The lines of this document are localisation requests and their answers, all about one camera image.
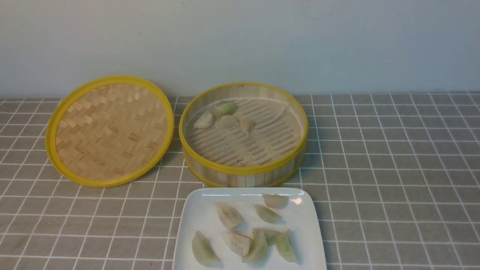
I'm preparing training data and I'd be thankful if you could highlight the white dumpling plate centre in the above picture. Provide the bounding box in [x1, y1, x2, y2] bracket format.
[222, 231, 252, 257]

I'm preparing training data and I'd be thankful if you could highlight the bamboo steamer basket yellow rim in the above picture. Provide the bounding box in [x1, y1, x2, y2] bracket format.
[179, 82, 309, 188]

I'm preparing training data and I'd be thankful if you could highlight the pale dumpling plate back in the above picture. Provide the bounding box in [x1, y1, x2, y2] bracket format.
[262, 193, 290, 210]

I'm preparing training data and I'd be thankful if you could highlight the green dumpling front left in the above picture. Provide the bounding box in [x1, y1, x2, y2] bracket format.
[191, 231, 222, 267]

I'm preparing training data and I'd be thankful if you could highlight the green dumpling in steamer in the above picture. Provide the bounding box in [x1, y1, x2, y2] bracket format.
[210, 101, 237, 119]

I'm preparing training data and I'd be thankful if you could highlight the white square plate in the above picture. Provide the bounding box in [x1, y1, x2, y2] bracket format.
[172, 187, 327, 270]

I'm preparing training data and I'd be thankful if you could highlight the woven bamboo steamer lid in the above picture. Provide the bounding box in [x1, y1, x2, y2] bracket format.
[45, 75, 175, 188]

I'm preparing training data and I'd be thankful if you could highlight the small green dumpling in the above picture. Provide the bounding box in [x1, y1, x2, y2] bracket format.
[254, 204, 282, 224]

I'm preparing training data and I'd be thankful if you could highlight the large green dumpling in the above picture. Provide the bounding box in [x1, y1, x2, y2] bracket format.
[276, 229, 299, 264]

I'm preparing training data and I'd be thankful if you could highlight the grey checked tablecloth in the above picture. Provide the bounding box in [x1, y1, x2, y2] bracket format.
[0, 93, 480, 270]

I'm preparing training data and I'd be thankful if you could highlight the white dumpling in steamer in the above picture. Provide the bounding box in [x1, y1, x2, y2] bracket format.
[193, 111, 215, 129]

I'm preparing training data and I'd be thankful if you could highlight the small pale dumpling in steamer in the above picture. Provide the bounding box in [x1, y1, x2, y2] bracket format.
[239, 118, 256, 135]

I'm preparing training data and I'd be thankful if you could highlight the white dumpling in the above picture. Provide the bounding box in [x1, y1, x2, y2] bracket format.
[216, 202, 243, 231]
[193, 111, 215, 129]

